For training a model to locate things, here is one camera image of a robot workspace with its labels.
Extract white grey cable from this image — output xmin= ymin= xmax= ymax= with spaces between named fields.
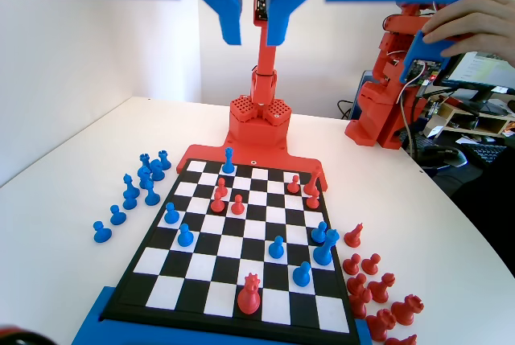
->
xmin=398 ymin=79 xmax=422 ymax=155

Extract blue knight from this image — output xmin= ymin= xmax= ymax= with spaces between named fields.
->
xmin=150 ymin=159 xmax=166 ymax=183
xmin=137 ymin=166 xmax=152 ymax=190

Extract computer monitor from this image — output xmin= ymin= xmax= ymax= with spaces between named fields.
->
xmin=436 ymin=50 xmax=515 ymax=117

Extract black keyboard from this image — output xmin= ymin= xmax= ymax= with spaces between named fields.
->
xmin=456 ymin=142 xmax=510 ymax=169

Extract blue queen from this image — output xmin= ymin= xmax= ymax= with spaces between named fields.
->
xmin=221 ymin=146 xmax=237 ymax=175

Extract red round object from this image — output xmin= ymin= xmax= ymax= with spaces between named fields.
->
xmin=0 ymin=323 xmax=56 ymax=345

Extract blue king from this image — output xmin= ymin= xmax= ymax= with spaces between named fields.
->
xmin=312 ymin=228 xmax=339 ymax=266

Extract person's hand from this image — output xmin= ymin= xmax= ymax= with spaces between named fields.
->
xmin=421 ymin=0 xmax=515 ymax=72

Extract blue controller board case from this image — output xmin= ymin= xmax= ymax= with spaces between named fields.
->
xmin=401 ymin=30 xmax=458 ymax=85

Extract dark blue box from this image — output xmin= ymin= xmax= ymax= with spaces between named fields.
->
xmin=353 ymin=70 xmax=375 ymax=121

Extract wooden desk shelf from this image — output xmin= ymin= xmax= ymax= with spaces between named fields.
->
xmin=420 ymin=95 xmax=515 ymax=138

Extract red king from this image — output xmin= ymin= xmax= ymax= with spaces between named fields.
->
xmin=303 ymin=166 xmax=323 ymax=197

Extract black and white chessboard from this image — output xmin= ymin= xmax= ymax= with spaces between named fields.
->
xmin=99 ymin=158 xmax=362 ymax=345

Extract red queen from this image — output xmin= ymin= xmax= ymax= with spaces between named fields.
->
xmin=237 ymin=273 xmax=262 ymax=316

